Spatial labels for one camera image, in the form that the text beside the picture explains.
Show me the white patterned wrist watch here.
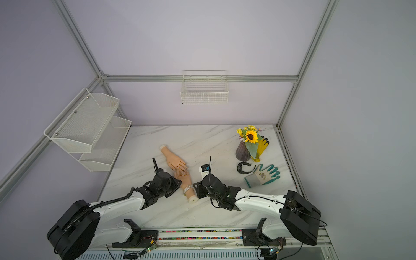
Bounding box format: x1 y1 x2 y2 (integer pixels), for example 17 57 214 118
183 185 193 196

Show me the mannequin hand with white watch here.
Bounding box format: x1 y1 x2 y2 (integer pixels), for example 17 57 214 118
174 169 198 204

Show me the mannequin hand with black watch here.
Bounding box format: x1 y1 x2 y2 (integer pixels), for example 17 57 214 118
160 145 187 172

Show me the black strap wrist watch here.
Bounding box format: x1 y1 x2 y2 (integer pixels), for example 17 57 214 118
236 162 256 175

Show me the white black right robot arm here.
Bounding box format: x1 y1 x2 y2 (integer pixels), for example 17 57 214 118
193 173 321 246

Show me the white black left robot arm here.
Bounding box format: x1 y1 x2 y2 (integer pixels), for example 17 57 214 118
47 169 182 260

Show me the purple ribbed glass vase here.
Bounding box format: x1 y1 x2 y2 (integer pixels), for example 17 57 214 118
235 141 251 162

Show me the green white work glove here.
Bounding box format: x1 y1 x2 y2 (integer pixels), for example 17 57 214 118
244 164 281 188

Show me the artificial sunflower bouquet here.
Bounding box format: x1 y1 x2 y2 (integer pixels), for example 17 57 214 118
236 125 263 158

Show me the yellow black work glove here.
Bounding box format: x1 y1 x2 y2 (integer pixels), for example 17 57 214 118
251 135 269 163

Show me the white two-tier mesh shelf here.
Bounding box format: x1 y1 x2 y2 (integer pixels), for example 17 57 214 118
43 88 132 172

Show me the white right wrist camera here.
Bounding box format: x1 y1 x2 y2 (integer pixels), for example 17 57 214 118
199 164 210 179

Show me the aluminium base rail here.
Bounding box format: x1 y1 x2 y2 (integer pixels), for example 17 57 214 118
58 225 332 251

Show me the white wire wall basket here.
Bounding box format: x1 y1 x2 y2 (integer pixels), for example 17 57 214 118
180 70 229 105

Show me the aluminium frame back rail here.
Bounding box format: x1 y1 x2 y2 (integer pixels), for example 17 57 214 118
102 75 299 83

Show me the aluminium frame left post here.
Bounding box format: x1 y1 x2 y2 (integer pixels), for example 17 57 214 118
52 0 104 78

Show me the aluminium frame post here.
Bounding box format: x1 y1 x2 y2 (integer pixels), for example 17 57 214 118
52 0 104 78
276 0 339 131

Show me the aluminium frame right post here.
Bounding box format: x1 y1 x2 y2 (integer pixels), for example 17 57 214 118
276 0 339 131

